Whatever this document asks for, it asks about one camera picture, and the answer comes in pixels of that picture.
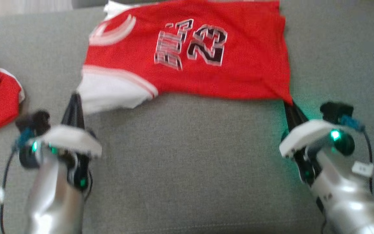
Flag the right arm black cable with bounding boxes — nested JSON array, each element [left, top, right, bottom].
[[340, 114, 374, 195]]

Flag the red shorts with white stripe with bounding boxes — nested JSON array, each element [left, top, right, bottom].
[[0, 55, 26, 143]]

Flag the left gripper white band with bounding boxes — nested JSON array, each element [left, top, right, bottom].
[[28, 94, 102, 192]]

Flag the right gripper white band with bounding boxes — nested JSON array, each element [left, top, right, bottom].
[[279, 101, 343, 185]]

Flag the red basketball jersey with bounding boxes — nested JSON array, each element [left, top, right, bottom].
[[77, 0, 293, 114]]

